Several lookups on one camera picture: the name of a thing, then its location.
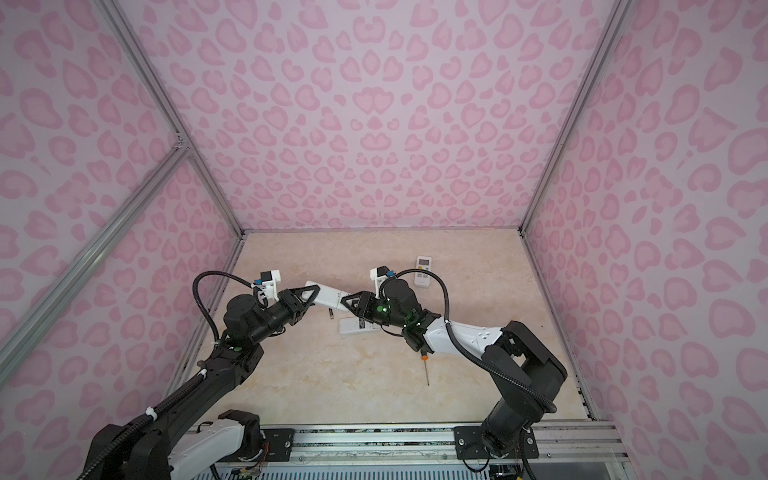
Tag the orange black screwdriver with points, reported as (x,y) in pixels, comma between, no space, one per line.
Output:
(424,361)

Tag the aluminium corner post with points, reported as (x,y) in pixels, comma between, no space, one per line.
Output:
(126,36)
(608,40)

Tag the aluminium left corner post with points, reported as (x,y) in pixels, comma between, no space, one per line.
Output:
(126,36)

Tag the aluminium diagonal frame bar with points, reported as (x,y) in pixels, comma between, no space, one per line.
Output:
(39,320)

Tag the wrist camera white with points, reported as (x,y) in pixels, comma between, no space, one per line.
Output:
(379,275)
(266,287)

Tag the aluminium right corner post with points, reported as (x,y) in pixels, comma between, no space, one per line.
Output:
(608,40)

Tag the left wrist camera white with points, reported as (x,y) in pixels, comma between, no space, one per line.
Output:
(266,287)

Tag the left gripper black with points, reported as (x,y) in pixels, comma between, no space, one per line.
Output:
(296,309)

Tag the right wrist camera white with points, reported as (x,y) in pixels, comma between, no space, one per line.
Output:
(379,275)

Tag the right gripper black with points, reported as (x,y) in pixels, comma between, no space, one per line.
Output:
(364,304)

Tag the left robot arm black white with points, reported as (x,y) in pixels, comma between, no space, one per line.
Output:
(141,449)

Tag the red white remote control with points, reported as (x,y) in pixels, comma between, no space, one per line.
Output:
(355,326)

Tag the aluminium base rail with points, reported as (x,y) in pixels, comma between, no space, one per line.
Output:
(549,442)

